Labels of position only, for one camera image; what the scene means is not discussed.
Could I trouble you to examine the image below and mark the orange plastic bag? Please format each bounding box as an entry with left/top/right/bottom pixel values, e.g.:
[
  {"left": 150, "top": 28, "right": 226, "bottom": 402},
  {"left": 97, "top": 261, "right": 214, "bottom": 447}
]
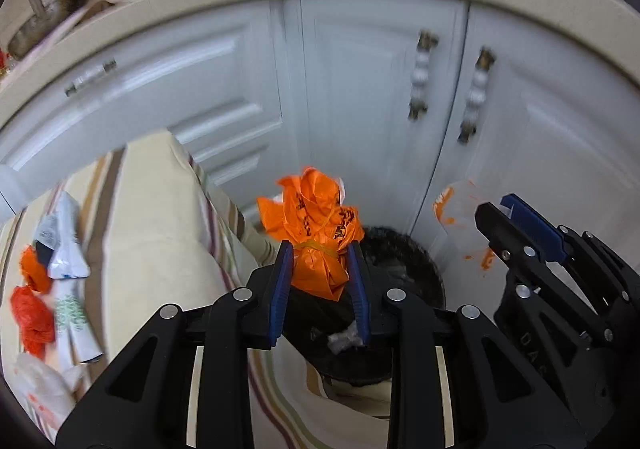
[{"left": 256, "top": 166, "right": 365, "bottom": 301}]

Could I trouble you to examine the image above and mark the white cabinet door handle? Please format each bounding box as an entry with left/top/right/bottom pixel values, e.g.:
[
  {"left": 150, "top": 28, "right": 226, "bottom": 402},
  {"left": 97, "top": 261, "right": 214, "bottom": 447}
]
[
  {"left": 459, "top": 48, "right": 496, "bottom": 145},
  {"left": 407, "top": 30, "right": 440, "bottom": 122}
]

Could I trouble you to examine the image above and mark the large white crumpled plastic bag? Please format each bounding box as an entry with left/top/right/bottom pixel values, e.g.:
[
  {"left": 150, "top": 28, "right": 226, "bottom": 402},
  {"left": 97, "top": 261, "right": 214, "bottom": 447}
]
[{"left": 10, "top": 353, "right": 86, "bottom": 445}]

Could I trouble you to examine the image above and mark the white cabinet door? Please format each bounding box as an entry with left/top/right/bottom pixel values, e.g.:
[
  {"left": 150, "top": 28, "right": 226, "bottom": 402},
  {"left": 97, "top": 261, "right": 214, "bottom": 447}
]
[
  {"left": 430, "top": 4, "right": 640, "bottom": 430},
  {"left": 280, "top": 0, "right": 471, "bottom": 240}
]

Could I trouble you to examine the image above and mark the white green printed packet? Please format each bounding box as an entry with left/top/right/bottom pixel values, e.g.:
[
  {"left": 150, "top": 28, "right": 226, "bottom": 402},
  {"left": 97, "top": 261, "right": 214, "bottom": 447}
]
[{"left": 52, "top": 279, "right": 105, "bottom": 364}]

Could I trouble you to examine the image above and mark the small orange bag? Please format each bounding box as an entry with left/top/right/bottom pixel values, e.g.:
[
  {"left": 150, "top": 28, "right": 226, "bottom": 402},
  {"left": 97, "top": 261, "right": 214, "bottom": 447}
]
[{"left": 19, "top": 246, "right": 53, "bottom": 294}]

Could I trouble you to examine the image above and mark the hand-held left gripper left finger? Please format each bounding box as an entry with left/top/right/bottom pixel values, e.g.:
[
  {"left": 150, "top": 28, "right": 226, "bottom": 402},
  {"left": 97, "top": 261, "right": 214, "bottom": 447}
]
[{"left": 55, "top": 241, "right": 296, "bottom": 449}]

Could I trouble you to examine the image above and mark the red-orange plastic bag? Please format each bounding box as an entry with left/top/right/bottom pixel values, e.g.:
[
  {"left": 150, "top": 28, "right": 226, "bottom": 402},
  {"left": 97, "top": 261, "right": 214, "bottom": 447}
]
[{"left": 10, "top": 285, "right": 56, "bottom": 355}]

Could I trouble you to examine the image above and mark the white drawer handle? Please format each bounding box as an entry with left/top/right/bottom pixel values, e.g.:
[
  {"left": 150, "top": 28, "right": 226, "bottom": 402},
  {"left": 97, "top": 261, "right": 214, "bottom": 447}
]
[{"left": 65, "top": 60, "right": 117, "bottom": 97}]

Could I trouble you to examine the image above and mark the black trash bin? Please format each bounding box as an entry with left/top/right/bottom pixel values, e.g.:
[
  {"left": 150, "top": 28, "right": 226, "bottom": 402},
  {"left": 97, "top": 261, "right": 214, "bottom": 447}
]
[{"left": 285, "top": 225, "right": 446, "bottom": 386}]

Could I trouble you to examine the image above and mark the small white drawer front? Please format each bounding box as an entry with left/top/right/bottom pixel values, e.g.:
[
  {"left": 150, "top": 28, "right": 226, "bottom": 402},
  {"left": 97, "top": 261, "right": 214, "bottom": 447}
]
[{"left": 170, "top": 99, "right": 288, "bottom": 240}]

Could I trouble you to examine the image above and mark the crumpled clear wrapper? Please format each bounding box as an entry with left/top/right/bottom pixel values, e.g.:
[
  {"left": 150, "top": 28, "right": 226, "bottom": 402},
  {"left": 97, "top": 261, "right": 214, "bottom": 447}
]
[{"left": 327, "top": 321, "right": 363, "bottom": 355}]

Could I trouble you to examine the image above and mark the striped tablecloth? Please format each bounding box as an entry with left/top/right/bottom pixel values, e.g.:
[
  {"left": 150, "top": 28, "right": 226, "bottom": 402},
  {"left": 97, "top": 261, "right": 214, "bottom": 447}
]
[{"left": 0, "top": 132, "right": 401, "bottom": 449}]

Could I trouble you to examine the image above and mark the white orange-printed plastic bag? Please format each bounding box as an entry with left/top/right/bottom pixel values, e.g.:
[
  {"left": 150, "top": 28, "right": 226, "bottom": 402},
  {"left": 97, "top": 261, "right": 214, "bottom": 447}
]
[{"left": 432, "top": 180, "right": 506, "bottom": 275}]

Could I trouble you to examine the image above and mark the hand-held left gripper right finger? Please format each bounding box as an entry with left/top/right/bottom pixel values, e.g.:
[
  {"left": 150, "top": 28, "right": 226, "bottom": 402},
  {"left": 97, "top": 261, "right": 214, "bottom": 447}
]
[{"left": 347, "top": 241, "right": 586, "bottom": 449}]

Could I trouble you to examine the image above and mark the wide white drawer front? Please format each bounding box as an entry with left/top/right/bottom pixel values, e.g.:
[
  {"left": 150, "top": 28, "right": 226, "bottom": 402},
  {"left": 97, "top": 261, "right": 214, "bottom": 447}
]
[{"left": 0, "top": 4, "right": 286, "bottom": 170}]

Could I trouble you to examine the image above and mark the metal frying pan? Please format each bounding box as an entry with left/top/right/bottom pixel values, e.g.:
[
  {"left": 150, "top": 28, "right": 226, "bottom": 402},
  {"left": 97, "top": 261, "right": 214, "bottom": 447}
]
[{"left": 7, "top": 0, "right": 93, "bottom": 60}]

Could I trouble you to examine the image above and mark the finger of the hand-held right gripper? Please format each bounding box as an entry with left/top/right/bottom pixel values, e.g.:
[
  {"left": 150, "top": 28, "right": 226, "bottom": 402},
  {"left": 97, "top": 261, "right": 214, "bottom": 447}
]
[
  {"left": 500, "top": 193, "right": 640, "bottom": 340},
  {"left": 475, "top": 202, "right": 608, "bottom": 345}
]

